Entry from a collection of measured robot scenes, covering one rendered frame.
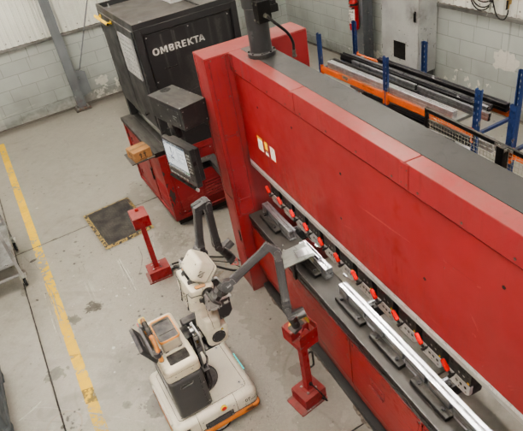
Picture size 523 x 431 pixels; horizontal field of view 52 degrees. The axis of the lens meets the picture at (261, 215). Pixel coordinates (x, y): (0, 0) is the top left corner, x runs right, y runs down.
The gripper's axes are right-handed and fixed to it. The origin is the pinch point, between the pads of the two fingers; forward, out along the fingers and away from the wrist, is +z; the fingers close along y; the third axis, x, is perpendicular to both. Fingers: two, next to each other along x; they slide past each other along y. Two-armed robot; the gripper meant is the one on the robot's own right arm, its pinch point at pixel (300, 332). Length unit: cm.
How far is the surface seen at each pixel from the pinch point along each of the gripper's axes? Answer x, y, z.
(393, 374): -69, 16, -2
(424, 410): -96, 10, -4
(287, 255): 48, 36, -11
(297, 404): 7, -28, 74
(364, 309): -27.4, 37.2, -7.0
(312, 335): -4.5, 4.9, 6.3
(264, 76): 66, 86, -132
